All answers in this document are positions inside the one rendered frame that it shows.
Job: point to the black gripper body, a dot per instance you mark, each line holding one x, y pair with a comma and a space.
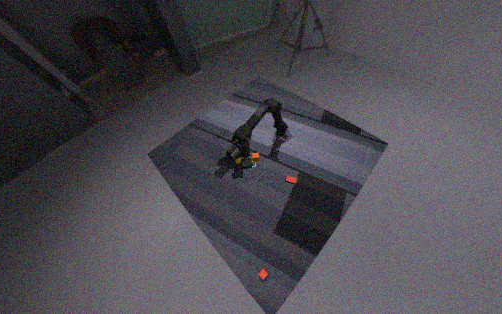
246, 163

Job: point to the yellow bar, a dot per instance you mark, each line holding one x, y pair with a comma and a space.
254, 158

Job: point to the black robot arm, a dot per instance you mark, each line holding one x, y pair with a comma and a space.
244, 132

